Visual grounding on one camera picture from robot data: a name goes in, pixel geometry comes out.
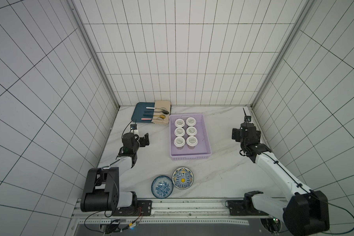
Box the purple perforated plastic basket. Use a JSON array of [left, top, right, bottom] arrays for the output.
[[169, 113, 211, 160]]

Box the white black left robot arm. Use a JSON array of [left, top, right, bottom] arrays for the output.
[[80, 132, 149, 214]]

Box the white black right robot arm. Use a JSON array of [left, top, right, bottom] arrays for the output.
[[232, 116, 330, 236]]

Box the dark teal plastic tray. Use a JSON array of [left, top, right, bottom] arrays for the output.
[[131, 102, 154, 123]]

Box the black spoon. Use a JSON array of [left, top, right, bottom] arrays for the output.
[[144, 111, 170, 115]]

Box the beige folded cloth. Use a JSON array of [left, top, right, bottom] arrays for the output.
[[151, 100, 171, 125]]

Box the blue patterned bowl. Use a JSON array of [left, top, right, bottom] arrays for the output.
[[151, 175, 174, 199]]

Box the yellow blue patterned plate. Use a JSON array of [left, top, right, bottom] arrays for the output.
[[172, 167, 194, 190]]

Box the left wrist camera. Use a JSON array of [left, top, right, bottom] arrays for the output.
[[130, 124, 139, 135]]

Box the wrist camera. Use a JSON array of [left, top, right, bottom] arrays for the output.
[[130, 124, 139, 135], [244, 116, 251, 123]]

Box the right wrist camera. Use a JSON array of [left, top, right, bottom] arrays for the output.
[[244, 116, 251, 123]]

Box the pink handled spoon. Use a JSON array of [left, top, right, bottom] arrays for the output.
[[141, 118, 164, 122]]

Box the green handled gold spoon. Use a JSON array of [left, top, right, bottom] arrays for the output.
[[143, 114, 166, 119]]

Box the white handled spoon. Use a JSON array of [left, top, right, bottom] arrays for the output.
[[146, 107, 168, 112]]

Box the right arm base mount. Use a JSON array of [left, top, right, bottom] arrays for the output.
[[225, 200, 268, 216]]

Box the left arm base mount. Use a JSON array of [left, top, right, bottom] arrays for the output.
[[112, 200, 152, 217]]

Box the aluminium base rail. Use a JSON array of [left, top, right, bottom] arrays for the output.
[[68, 198, 287, 232]]

